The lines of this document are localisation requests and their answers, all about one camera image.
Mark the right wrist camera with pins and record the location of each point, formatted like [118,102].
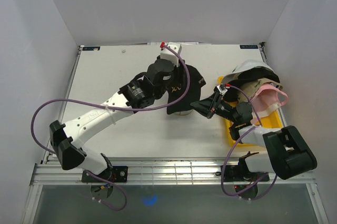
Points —
[222,89]

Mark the aluminium table rail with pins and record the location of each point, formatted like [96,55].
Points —
[140,172]

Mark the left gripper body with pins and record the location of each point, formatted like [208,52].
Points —
[175,68]

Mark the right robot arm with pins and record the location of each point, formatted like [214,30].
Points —
[287,154]

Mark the yellow plastic tray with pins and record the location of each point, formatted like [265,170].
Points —
[246,120]

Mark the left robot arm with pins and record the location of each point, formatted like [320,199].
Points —
[139,94]

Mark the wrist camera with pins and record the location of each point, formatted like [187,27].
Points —
[222,89]
[169,51]

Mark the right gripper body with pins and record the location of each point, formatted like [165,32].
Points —
[224,110]

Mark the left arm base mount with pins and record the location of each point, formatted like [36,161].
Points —
[115,174]

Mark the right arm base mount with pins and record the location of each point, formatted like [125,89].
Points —
[233,173]

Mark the beige cap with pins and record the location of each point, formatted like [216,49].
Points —
[250,88]

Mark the black cap white logo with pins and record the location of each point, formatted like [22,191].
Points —
[239,78]

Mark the gold wire hat stand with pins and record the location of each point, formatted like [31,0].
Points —
[183,113]

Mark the pink cap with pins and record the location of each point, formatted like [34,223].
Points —
[268,99]

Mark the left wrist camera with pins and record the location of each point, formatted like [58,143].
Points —
[169,51]

